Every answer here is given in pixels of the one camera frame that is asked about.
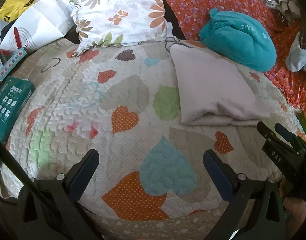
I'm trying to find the heart patterned quilt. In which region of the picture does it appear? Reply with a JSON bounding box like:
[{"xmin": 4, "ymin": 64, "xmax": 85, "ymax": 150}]
[{"xmin": 0, "ymin": 39, "xmax": 306, "ymax": 240}]

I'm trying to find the yellow plastic bag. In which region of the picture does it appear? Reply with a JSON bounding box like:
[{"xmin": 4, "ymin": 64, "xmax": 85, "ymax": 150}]
[{"xmin": 0, "ymin": 0, "xmax": 39, "ymax": 22}]

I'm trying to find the teal plush towel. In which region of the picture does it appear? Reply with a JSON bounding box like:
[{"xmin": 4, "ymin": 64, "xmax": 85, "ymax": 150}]
[{"xmin": 199, "ymin": 7, "xmax": 277, "ymax": 72}]

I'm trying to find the crumpled silver foil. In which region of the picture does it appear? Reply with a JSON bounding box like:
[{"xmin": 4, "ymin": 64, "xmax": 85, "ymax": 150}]
[{"xmin": 256, "ymin": 0, "xmax": 301, "ymax": 20}]

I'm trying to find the pale pink embroidered cardigan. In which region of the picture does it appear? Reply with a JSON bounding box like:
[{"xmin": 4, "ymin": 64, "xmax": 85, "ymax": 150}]
[{"xmin": 170, "ymin": 44, "xmax": 271, "ymax": 127}]

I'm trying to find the dark teal carton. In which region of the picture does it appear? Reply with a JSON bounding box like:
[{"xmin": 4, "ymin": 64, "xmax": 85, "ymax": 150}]
[{"xmin": 0, "ymin": 77, "xmax": 35, "ymax": 175}]

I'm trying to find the white floral pillow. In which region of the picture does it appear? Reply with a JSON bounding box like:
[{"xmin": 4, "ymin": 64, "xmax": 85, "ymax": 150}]
[{"xmin": 69, "ymin": 0, "xmax": 175, "ymax": 55}]

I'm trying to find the black cable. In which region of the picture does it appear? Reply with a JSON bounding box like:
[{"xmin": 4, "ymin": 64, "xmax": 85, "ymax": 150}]
[{"xmin": 0, "ymin": 127, "xmax": 77, "ymax": 240}]

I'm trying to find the person's right hand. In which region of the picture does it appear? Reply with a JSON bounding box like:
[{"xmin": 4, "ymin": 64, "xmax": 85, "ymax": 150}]
[{"xmin": 278, "ymin": 180, "xmax": 306, "ymax": 217}]

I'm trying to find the white paper bag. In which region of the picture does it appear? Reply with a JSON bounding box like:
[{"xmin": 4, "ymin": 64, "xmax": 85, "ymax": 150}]
[{"xmin": 0, "ymin": 0, "xmax": 74, "ymax": 55}]

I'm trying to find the small colourful box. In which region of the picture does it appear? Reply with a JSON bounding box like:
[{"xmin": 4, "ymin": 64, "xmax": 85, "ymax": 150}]
[{"xmin": 0, "ymin": 47, "xmax": 27, "ymax": 83}]

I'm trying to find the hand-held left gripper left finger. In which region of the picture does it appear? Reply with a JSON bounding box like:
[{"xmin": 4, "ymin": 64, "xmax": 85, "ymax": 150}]
[{"xmin": 16, "ymin": 149, "xmax": 101, "ymax": 240}]

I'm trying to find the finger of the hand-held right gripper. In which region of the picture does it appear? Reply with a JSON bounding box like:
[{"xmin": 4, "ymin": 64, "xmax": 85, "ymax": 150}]
[
  {"xmin": 274, "ymin": 123, "xmax": 306, "ymax": 152},
  {"xmin": 257, "ymin": 121, "xmax": 280, "ymax": 144}
]

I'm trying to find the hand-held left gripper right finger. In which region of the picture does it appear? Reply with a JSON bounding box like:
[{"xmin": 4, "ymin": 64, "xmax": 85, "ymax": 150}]
[{"xmin": 203, "ymin": 149, "xmax": 286, "ymax": 240}]

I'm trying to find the grey cloth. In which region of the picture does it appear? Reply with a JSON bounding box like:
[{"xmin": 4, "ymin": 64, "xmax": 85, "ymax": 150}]
[{"xmin": 286, "ymin": 31, "xmax": 306, "ymax": 73}]

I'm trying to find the orange floral bed sheet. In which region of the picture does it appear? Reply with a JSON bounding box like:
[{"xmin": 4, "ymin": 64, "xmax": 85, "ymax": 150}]
[{"xmin": 163, "ymin": 0, "xmax": 306, "ymax": 140}]

